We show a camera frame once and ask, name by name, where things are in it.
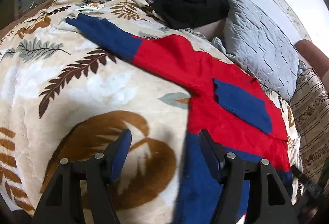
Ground cream leaf-print fleece blanket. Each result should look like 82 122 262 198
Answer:
0 0 301 224

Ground red and blue knit sweater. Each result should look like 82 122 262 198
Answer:
66 14 292 223

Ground grey quilted pillow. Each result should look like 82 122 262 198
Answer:
212 0 305 101

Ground brown and beige bolster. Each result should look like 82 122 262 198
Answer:
295 39 328 79

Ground brown striped patterned quilt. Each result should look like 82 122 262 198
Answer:
289 68 328 182

